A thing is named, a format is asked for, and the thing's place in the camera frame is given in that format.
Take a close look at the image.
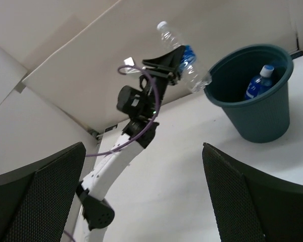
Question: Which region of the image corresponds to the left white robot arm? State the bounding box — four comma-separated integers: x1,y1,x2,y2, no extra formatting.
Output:
76,45,186,241

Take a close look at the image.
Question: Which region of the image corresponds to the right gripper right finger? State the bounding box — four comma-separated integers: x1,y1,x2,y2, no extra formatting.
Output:
202,143,303,241

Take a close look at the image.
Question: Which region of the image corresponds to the large blue label bottle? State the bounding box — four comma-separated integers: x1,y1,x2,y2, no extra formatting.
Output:
244,65,275,100

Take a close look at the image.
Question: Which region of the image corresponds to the dark teal plastic bin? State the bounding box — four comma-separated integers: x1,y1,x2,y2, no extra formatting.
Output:
204,44,294,143

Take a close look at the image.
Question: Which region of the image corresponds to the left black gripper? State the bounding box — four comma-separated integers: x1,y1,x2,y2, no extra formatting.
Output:
139,45,185,101

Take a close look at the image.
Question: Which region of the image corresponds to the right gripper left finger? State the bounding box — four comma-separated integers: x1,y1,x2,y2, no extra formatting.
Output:
0,142,86,241

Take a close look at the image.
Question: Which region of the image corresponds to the small blue label bottle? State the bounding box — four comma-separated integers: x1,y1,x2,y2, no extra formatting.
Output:
157,21,212,93

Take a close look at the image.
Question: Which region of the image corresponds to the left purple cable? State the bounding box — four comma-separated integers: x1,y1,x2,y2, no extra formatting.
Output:
63,65,161,242

